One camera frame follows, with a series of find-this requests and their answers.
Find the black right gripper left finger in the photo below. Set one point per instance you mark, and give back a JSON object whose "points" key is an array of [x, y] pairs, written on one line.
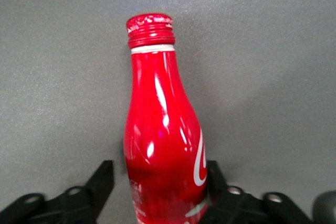
{"points": [[78, 197]]}

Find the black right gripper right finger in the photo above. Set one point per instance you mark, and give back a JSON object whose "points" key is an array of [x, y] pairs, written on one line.
{"points": [[236, 197]]}

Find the red coke bottle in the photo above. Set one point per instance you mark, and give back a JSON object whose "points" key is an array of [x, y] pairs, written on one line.
{"points": [[162, 129]]}

